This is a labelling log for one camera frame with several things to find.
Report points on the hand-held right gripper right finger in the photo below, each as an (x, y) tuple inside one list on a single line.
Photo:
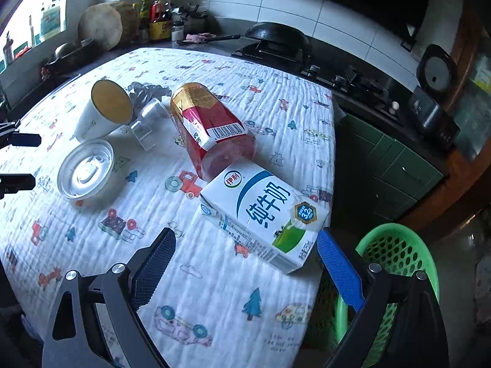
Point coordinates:
[(339, 272)]

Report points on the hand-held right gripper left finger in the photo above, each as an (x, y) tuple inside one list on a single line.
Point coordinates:
[(155, 264)]

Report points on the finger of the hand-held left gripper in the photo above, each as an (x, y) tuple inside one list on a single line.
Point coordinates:
[(23, 139), (17, 182)]

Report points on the green plastic basket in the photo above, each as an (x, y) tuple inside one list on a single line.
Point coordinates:
[(399, 245)]

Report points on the clear plastic lid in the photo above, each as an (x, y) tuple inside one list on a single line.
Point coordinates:
[(84, 168)]

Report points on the white paper cup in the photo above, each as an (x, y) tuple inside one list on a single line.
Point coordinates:
[(92, 122)]

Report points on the white milk carton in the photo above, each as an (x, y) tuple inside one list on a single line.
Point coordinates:
[(261, 203)]

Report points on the clear plastic cup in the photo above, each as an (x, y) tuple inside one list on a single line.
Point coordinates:
[(151, 115)]

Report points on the red and gold can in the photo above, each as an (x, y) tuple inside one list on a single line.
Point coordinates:
[(218, 149)]

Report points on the metal bowl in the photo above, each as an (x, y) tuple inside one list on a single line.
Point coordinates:
[(67, 50)]

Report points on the green lower cabinet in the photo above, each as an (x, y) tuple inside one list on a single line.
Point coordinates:
[(391, 168)]

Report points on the white plastic jug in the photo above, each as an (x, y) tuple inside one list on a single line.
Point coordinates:
[(50, 21)]

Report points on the window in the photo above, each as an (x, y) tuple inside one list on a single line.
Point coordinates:
[(23, 15)]

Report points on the round wooden chopping block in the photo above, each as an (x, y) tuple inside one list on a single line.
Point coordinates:
[(99, 27)]

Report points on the yellow tin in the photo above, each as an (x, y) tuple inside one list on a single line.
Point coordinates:
[(160, 30)]

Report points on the green bottle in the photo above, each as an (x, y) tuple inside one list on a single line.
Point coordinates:
[(144, 7)]

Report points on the black rice cooker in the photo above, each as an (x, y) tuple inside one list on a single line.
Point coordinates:
[(429, 115)]

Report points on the white lidded jar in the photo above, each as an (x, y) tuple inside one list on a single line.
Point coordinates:
[(177, 32)]

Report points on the black gas stove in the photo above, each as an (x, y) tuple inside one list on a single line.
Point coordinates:
[(364, 84)]

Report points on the red liquid bottle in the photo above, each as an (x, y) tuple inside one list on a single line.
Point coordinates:
[(161, 5)]

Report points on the pink cloth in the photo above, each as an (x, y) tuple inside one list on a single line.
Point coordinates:
[(199, 38)]

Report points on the utensil holder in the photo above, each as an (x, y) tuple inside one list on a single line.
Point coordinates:
[(195, 21)]

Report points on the black wok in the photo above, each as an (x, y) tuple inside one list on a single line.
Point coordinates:
[(280, 36)]

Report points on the wooden glass cabinet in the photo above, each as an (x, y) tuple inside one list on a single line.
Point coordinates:
[(466, 46)]

